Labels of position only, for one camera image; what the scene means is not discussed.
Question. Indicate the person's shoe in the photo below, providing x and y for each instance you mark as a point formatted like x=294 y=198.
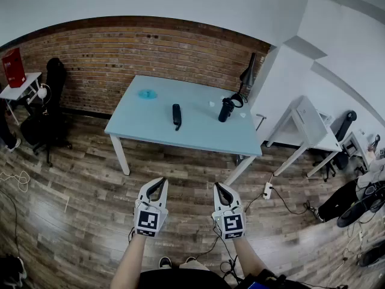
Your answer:
x=191 y=259
x=165 y=262

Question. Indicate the white desk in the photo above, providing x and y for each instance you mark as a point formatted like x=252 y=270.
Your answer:
x=311 y=122

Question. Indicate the person's black shirt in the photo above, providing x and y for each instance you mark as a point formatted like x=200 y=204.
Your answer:
x=180 y=280

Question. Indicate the light blue table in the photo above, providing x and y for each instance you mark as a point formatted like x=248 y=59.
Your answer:
x=150 y=125

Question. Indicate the blue-screen phone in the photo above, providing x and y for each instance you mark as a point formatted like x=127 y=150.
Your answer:
x=255 y=285

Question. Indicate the red box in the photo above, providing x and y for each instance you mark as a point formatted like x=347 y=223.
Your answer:
x=13 y=69

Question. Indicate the hammer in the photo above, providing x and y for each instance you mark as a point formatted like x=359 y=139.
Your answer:
x=261 y=120

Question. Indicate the person's left shoe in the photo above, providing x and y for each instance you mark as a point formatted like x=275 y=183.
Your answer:
x=165 y=262

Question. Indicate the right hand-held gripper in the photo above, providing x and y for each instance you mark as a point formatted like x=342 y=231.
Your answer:
x=233 y=223

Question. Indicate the person's right shoe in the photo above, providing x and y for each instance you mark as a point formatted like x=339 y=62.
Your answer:
x=191 y=259

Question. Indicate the person's beige trousers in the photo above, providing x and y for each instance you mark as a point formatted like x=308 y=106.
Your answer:
x=194 y=265

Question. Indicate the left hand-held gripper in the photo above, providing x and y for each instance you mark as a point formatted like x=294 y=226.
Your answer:
x=147 y=220

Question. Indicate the black tumbler bottle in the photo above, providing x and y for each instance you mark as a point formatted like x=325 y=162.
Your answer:
x=225 y=111

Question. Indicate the person's right forearm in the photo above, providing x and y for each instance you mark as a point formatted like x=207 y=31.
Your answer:
x=249 y=257

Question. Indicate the black desk lamp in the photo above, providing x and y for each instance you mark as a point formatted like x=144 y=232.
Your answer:
x=249 y=72

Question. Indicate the person's left forearm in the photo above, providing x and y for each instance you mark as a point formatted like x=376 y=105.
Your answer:
x=130 y=260

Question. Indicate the white power strip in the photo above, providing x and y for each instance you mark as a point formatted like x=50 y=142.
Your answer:
x=267 y=190

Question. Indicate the white side table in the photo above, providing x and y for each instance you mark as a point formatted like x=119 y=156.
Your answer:
x=21 y=86

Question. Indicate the blue crumpled cloth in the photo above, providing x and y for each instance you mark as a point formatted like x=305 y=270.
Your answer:
x=147 y=94

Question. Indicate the black chest mount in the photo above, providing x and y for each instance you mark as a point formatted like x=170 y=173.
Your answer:
x=267 y=277

